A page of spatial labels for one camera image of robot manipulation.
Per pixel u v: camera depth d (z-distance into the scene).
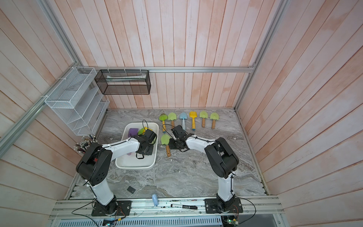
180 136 0.76
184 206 0.73
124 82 1.06
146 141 0.74
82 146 0.77
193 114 1.15
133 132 1.04
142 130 1.06
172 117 1.15
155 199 0.75
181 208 0.73
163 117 1.14
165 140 1.01
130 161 0.87
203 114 1.15
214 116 1.14
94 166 0.48
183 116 1.14
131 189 0.80
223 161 0.50
